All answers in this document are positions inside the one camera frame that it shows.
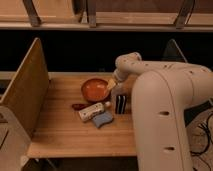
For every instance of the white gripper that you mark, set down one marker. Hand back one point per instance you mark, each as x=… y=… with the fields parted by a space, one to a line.
x=119 y=76

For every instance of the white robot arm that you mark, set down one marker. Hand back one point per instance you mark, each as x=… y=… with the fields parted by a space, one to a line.
x=161 y=93

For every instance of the black white striped eraser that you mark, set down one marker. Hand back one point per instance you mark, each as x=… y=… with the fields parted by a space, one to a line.
x=120 y=104

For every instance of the orange bowl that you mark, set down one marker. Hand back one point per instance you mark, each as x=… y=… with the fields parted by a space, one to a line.
x=95 y=90

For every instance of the blue sponge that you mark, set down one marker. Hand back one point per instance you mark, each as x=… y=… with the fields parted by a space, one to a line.
x=102 y=119

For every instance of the dark red spoon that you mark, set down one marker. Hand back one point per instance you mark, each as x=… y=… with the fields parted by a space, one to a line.
x=78 y=107

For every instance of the dark right side panel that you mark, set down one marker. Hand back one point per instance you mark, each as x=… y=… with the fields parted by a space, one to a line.
x=172 y=52

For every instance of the wooden side panel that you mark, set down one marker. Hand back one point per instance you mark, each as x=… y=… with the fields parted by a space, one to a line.
x=23 y=98

